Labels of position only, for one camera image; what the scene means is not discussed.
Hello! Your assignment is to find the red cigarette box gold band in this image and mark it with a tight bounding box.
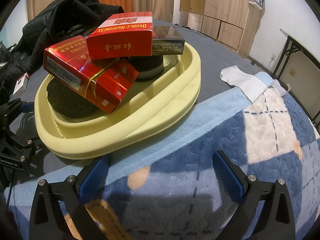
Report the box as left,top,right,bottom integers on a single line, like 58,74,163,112
43,35,140,115

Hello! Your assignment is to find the white cloth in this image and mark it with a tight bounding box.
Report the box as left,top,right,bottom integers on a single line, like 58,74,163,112
219,65,292,103

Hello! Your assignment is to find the blue plaid fleece blanket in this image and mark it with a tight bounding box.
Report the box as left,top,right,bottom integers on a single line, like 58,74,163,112
4,71,320,240

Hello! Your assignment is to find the red cigarette box white panel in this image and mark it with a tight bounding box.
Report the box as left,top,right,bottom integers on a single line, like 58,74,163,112
86,12,153,61

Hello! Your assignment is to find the small red white box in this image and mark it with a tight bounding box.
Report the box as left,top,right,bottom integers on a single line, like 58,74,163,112
14,72,30,96

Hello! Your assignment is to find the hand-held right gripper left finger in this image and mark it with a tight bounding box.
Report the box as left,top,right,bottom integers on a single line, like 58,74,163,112
29,155,112,240

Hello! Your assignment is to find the thin black cable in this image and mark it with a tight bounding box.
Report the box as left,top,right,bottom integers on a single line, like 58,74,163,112
4,170,16,207

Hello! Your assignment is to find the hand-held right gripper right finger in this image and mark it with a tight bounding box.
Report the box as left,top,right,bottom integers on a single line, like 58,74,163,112
212,150,299,240

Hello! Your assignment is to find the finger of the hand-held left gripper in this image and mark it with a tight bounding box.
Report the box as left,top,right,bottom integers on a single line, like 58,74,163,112
2,131,44,162
0,99,35,128

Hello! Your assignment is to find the black padded jacket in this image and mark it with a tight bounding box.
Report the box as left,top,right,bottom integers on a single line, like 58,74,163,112
0,0,125,101

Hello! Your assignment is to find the black round abrasive sponge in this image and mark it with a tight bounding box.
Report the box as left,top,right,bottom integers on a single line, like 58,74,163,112
125,56,164,82
46,77,97,119

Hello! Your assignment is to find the folding table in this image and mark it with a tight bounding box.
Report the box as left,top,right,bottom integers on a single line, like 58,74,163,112
272,28,320,86

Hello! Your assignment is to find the pale yellow plastic tray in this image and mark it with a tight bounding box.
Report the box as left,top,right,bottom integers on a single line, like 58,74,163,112
34,40,202,159

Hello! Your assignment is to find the grey bed sheet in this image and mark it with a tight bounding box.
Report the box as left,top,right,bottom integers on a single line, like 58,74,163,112
0,17,263,188

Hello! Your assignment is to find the wooden wardrobe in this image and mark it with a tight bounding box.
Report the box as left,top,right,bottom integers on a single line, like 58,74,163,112
179,0,267,58

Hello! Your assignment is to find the dark cigarette box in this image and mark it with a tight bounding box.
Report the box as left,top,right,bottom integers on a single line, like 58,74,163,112
151,25,186,55

